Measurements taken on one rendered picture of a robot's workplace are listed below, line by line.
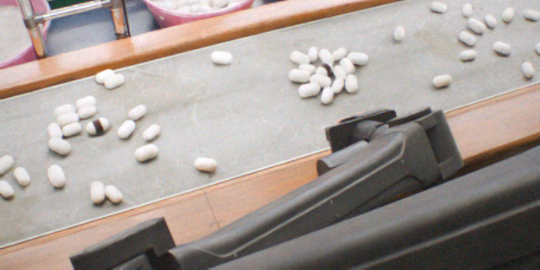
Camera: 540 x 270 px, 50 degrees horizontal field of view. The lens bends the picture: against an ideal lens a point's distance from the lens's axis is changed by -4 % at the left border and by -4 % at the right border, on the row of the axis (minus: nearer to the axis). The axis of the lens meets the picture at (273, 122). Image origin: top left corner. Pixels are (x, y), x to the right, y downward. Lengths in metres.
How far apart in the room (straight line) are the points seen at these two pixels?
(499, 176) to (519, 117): 0.79
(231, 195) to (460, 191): 0.62
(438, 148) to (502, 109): 0.43
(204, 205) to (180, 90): 0.26
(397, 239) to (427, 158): 0.35
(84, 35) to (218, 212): 0.58
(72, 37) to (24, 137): 0.33
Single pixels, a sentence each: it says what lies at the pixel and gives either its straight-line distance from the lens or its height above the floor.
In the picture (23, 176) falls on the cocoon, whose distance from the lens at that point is 0.95.
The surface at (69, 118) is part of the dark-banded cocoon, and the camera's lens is 1.01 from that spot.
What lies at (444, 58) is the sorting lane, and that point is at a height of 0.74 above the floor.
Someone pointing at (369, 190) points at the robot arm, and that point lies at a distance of 0.54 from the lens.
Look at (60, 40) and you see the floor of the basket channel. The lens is 1.29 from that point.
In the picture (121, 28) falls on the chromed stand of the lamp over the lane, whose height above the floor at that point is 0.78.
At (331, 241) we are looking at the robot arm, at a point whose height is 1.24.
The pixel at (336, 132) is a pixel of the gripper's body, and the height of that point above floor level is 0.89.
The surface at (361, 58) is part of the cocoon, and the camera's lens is 1.09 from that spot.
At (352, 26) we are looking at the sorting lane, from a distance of 1.18.
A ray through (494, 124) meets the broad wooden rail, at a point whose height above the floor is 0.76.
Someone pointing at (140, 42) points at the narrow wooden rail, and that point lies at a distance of 1.11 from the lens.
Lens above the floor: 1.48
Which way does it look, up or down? 48 degrees down
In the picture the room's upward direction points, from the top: 2 degrees clockwise
